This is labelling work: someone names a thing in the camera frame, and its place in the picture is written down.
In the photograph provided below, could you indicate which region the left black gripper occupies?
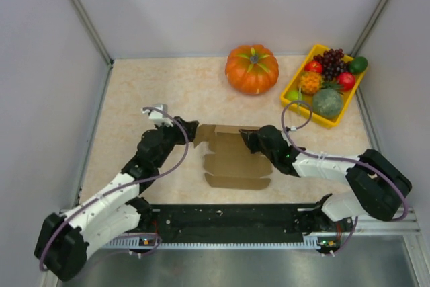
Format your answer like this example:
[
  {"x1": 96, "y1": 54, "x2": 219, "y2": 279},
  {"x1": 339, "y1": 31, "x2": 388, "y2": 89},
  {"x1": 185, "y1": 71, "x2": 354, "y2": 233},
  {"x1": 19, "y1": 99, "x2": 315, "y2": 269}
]
[{"x1": 155, "y1": 116, "x2": 198, "y2": 168}]

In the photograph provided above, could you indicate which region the brown cardboard box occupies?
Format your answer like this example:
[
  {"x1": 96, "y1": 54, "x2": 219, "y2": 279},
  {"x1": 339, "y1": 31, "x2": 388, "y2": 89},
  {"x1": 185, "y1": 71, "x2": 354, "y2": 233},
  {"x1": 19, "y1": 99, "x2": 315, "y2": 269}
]
[{"x1": 193, "y1": 124, "x2": 273, "y2": 190}]

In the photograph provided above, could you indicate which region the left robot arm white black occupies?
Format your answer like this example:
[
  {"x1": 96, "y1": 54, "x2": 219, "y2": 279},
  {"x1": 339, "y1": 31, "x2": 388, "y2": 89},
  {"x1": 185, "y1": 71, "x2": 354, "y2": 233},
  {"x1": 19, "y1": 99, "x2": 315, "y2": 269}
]
[{"x1": 34, "y1": 116, "x2": 199, "y2": 282}]

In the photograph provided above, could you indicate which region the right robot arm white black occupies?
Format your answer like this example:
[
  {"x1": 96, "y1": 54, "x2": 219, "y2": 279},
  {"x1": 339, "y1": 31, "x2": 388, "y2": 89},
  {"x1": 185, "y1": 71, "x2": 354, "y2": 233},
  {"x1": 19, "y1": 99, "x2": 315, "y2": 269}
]
[{"x1": 239, "y1": 125, "x2": 412, "y2": 231}]

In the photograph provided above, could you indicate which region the green lime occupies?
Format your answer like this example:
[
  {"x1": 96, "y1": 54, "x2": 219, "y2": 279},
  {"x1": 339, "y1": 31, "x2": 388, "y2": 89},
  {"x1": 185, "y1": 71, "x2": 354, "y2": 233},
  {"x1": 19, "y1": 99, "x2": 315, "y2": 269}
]
[{"x1": 286, "y1": 90, "x2": 302, "y2": 101}]

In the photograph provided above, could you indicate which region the orange pumpkin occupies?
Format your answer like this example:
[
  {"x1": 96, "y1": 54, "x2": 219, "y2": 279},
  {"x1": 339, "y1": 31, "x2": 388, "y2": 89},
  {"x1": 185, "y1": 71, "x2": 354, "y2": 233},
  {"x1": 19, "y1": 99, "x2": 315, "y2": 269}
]
[{"x1": 224, "y1": 44, "x2": 280, "y2": 95}]

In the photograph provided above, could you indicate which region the orange pineapple toy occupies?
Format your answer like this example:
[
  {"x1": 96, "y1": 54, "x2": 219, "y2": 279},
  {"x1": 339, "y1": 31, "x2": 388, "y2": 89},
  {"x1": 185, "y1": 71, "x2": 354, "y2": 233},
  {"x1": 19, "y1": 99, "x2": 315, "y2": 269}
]
[{"x1": 298, "y1": 71, "x2": 323, "y2": 95}]

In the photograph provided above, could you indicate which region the green melon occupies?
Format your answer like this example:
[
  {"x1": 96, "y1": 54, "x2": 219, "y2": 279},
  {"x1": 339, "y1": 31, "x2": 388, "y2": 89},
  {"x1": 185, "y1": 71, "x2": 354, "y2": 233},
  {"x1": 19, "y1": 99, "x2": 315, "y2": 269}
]
[{"x1": 312, "y1": 89, "x2": 343, "y2": 118}]

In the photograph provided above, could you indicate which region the red apple left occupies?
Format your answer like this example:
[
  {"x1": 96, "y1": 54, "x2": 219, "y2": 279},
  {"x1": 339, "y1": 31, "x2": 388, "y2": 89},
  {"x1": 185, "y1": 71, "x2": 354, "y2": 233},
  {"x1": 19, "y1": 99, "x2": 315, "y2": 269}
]
[{"x1": 304, "y1": 60, "x2": 323, "y2": 74}]

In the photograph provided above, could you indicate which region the red apple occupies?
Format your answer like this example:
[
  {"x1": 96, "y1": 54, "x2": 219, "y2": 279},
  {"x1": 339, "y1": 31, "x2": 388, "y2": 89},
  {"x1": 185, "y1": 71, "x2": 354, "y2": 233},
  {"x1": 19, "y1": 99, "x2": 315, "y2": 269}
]
[
  {"x1": 337, "y1": 72, "x2": 355, "y2": 92},
  {"x1": 304, "y1": 60, "x2": 323, "y2": 74}
]

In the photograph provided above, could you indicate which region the dark purple grape bunch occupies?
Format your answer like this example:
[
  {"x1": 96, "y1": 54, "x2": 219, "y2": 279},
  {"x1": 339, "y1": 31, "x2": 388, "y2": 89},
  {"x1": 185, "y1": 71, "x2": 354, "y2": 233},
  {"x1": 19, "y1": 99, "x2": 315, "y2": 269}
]
[{"x1": 313, "y1": 48, "x2": 349, "y2": 81}]

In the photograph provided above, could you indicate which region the red apple right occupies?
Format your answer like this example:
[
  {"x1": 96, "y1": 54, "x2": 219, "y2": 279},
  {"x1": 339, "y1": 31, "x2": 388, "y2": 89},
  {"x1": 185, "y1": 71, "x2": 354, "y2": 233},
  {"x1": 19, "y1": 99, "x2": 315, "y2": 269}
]
[{"x1": 337, "y1": 72, "x2": 355, "y2": 92}]

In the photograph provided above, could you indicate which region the green avocado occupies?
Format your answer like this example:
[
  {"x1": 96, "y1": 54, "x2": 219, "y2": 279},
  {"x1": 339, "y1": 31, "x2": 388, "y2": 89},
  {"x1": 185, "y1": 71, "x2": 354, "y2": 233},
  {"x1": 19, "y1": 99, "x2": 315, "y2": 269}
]
[{"x1": 348, "y1": 56, "x2": 368, "y2": 75}]

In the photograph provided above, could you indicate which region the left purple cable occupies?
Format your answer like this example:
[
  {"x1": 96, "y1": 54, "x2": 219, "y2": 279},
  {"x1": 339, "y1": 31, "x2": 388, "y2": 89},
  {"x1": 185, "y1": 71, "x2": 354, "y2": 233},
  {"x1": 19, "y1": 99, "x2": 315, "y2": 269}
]
[{"x1": 38, "y1": 106, "x2": 191, "y2": 272}]

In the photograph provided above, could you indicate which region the purple cable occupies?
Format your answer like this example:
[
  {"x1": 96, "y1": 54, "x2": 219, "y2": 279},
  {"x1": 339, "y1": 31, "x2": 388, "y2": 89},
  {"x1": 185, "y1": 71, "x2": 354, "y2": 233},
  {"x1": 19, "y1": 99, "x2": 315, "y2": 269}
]
[
  {"x1": 280, "y1": 100, "x2": 411, "y2": 222},
  {"x1": 38, "y1": 106, "x2": 191, "y2": 272}
]

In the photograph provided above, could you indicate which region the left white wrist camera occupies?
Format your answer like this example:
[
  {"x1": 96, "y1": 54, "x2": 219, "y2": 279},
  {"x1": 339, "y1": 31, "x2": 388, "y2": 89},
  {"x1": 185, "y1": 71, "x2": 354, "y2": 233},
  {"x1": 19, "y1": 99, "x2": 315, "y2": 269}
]
[{"x1": 142, "y1": 104, "x2": 171, "y2": 126}]

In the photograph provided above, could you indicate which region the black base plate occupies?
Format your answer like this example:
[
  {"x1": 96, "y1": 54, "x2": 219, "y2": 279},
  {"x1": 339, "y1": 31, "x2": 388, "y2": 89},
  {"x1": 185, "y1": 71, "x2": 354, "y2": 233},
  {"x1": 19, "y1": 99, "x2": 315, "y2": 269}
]
[{"x1": 114, "y1": 203, "x2": 353, "y2": 243}]

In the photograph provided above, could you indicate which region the white cable duct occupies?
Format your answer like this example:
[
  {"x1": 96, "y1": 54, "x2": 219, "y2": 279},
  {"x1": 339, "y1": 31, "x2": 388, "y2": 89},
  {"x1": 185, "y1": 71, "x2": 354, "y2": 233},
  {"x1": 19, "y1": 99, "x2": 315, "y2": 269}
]
[{"x1": 67, "y1": 235, "x2": 340, "y2": 250}]

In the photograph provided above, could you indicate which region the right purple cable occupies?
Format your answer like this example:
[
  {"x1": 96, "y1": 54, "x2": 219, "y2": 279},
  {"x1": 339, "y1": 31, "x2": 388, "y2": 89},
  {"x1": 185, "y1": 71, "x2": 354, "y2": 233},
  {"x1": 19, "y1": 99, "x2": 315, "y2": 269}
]
[{"x1": 280, "y1": 100, "x2": 411, "y2": 222}]

